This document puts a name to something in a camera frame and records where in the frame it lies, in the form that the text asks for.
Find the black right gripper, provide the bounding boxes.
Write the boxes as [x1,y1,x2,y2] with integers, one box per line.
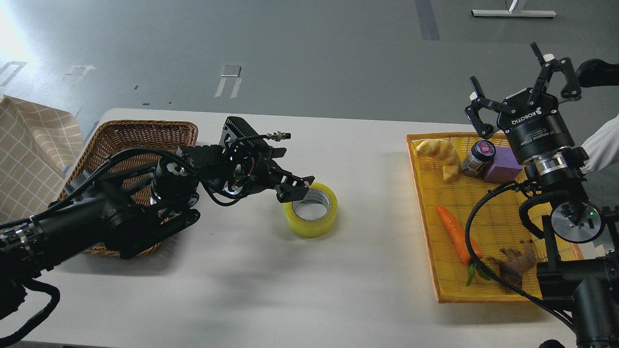
[465,42,582,166]

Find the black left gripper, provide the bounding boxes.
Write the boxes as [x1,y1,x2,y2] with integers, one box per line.
[227,157,315,203]

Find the yellow tape roll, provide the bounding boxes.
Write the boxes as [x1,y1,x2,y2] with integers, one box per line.
[284,181,339,238]

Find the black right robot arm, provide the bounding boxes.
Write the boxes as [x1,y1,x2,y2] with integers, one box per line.
[465,43,619,348]

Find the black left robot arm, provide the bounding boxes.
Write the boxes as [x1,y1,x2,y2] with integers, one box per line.
[1,116,314,348]

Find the purple foam block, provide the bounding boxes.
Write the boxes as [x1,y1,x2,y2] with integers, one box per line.
[483,146,523,184]

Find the small dark jar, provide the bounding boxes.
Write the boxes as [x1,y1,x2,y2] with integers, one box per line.
[460,140,497,177]

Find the black shoe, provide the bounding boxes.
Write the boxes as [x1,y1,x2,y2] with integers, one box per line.
[575,59,619,87]

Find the person leg white trousers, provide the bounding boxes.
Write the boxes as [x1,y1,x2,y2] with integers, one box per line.
[581,116,619,174]

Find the yellow plastic tray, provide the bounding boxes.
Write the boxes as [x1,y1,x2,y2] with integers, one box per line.
[406,132,547,304]

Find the toy croissant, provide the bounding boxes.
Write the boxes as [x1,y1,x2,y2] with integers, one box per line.
[415,139,461,183]

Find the white metal stand base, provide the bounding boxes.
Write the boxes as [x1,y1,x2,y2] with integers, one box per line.
[471,0,557,18]

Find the orange toy carrot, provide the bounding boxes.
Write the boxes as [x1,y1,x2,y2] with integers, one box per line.
[435,205,492,287]

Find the brown wicker basket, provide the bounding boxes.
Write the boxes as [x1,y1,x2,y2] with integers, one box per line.
[66,120,198,256]

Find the beige checkered cloth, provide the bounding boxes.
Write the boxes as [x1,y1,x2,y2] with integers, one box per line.
[0,95,84,222]

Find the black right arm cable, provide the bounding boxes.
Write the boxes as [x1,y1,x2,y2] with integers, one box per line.
[464,180,576,332]

